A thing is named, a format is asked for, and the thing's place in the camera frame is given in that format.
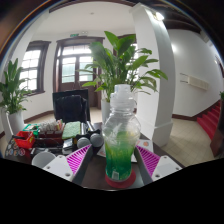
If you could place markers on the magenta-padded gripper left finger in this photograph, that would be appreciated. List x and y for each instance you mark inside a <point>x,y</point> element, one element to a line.
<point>57,166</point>

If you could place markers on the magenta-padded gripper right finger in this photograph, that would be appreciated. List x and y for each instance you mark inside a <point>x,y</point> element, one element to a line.
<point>166,166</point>

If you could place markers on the clear bottle with green label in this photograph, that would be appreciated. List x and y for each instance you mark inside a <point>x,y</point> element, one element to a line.
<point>120,133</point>

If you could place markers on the dark brown box with packets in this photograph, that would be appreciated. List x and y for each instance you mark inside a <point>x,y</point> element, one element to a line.
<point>50,130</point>

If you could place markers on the flat round red coaster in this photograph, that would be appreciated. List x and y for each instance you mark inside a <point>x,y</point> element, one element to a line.
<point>131,181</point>

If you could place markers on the green cloth pad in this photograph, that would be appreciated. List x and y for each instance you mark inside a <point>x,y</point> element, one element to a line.
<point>71,130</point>

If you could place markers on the red plastic box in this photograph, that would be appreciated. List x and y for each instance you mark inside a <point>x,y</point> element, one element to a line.
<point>24,140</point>

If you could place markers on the colourful round sticker sheet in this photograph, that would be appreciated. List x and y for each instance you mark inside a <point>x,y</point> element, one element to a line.
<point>15,148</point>

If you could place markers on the green package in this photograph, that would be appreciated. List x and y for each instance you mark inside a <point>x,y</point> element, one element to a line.
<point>29,127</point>

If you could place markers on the leafy plant in white pot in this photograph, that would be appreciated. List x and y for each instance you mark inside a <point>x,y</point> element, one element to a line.
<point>120,63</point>
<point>15,121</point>

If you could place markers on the red carpeted staircase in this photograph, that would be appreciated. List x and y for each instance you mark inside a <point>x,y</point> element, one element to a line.
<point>210,121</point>

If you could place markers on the dark wooden double door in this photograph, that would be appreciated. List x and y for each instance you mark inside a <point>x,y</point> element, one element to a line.
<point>68,71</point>

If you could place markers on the dark framed window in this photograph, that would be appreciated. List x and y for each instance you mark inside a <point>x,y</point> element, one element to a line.
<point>31,66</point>

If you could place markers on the green exit sign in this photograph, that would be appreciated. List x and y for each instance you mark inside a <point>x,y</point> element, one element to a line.
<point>74,35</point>

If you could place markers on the white wall radiator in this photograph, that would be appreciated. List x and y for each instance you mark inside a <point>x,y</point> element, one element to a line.
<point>196,81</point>

